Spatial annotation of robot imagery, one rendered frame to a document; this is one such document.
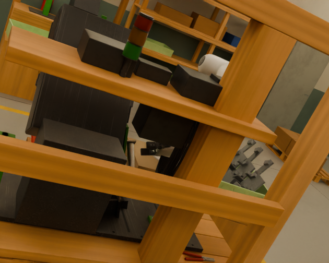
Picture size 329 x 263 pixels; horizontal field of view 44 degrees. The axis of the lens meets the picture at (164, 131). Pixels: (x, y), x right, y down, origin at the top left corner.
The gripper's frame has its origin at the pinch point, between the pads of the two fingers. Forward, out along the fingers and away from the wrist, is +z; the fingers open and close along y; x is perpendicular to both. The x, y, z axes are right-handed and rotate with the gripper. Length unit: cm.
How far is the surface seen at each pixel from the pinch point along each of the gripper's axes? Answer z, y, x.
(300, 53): -493, -458, -355
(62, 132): 36.0, 20.3, 0.5
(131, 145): 6.6, 1.4, -0.8
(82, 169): 32, 38, 19
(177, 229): -5.7, 14.1, 35.8
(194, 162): -6.7, 34.1, 15.2
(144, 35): 16, 62, -15
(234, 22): -323, -422, -385
